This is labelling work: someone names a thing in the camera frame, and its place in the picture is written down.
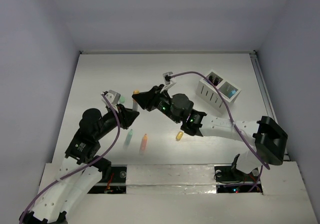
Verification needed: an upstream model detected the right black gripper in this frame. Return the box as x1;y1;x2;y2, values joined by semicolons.
131;84;181;124

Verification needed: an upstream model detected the orange pastel marker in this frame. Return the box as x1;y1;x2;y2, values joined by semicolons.
139;134;148;155

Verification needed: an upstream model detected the blue pastel marker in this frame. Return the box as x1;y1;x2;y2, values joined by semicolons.
230;90;236;96

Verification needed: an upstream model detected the orange clear marker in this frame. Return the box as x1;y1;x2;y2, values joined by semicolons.
132;100;138;111

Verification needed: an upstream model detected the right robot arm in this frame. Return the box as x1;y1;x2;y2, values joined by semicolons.
132;85;288;180

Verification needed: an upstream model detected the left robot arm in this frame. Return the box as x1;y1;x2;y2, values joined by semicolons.
20;104;139;223

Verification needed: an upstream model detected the green marker cap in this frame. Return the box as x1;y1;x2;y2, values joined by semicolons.
119;96;125;104

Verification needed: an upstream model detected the green pastel marker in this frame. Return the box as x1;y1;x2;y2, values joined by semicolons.
123;129;133;149

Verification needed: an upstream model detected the white two-slot pen holder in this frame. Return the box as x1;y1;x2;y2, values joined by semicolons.
195;70;241;113

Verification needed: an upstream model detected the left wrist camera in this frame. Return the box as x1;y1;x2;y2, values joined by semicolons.
101;90;121;105

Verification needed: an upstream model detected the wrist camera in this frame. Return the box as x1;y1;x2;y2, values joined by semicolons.
162;72;176;91
101;90;121;105

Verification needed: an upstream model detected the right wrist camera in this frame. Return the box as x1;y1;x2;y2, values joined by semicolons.
162;72;176;91

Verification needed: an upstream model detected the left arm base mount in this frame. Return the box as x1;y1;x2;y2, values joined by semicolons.
88;165;127;194

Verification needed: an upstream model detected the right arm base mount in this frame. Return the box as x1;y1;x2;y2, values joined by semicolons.
214;154;263;193

